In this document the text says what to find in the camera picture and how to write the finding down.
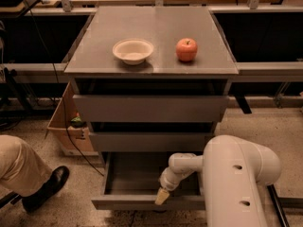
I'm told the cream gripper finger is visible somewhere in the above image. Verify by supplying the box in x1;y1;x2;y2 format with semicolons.
154;187;169;205

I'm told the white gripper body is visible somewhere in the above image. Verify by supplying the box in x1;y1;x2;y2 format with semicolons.
159;167;188;192

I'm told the grey bottom drawer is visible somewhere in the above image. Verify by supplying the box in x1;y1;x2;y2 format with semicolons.
92;152;205;211

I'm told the grey drawer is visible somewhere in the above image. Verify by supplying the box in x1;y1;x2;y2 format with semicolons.
72;79;230;123
89;122;214;152
92;152;205;211

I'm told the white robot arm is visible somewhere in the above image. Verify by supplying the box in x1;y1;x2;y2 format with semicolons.
155;135;281;227

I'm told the grey middle drawer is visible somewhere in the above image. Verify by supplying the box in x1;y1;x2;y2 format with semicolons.
89;122;214;152

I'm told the grey drawer cabinet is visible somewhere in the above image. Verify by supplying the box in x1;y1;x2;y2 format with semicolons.
65;7;238;154

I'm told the grey top drawer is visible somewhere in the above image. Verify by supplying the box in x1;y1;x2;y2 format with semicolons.
72;79;230;123

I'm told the cardboard box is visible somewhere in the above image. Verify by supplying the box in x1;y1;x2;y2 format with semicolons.
47;83;98;156

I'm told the black leather shoe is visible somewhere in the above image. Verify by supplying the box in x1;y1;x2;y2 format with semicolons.
22;166;69;213

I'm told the green object in box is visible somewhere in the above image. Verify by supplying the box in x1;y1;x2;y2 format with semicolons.
70;116;84;128

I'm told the black metal floor bar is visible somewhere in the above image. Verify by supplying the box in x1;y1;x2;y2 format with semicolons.
267;184;303;227

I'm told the red apple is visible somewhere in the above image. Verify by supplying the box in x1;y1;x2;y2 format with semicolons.
176;38;198;62

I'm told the white paper bowl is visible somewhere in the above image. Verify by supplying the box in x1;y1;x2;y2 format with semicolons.
113;39;153;65

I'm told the beige trouser leg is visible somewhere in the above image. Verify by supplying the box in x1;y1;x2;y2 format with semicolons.
0;135;52;197

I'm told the black cable on floor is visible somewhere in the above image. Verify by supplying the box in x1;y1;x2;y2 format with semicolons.
18;0;105;177

